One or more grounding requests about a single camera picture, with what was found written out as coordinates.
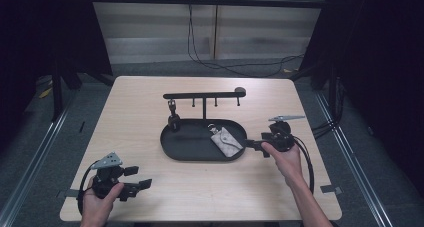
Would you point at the grey tape strip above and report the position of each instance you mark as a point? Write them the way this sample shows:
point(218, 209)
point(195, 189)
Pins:
point(331, 189)
point(70, 193)

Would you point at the metal floor rail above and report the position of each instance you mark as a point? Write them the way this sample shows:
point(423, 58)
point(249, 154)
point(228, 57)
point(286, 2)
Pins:
point(356, 167)
point(30, 167)

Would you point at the person's left hand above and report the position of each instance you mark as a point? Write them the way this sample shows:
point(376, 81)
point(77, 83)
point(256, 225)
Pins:
point(96, 210)

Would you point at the black curtain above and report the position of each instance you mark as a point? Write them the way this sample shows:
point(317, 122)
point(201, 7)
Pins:
point(43, 30)
point(380, 53)

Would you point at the yellow floor tape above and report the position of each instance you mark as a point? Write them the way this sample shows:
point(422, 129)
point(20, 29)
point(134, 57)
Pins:
point(45, 92)

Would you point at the grey key pouch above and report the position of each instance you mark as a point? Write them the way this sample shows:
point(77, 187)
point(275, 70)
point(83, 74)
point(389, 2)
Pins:
point(227, 142)

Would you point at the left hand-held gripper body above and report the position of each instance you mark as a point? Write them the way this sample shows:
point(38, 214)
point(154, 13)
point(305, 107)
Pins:
point(105, 182)

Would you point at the black key rack with tray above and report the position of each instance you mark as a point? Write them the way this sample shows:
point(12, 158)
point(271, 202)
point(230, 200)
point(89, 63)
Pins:
point(190, 147)

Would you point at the person's right hand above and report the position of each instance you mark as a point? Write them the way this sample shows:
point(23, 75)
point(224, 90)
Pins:
point(288, 163)

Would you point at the black car key fob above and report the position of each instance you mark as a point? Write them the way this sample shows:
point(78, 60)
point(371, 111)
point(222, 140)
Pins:
point(173, 118)

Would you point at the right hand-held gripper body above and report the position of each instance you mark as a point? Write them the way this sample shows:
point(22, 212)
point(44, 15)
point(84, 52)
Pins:
point(281, 137)

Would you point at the black horizontal frame bar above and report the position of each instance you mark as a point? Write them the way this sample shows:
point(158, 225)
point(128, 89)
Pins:
point(206, 1)

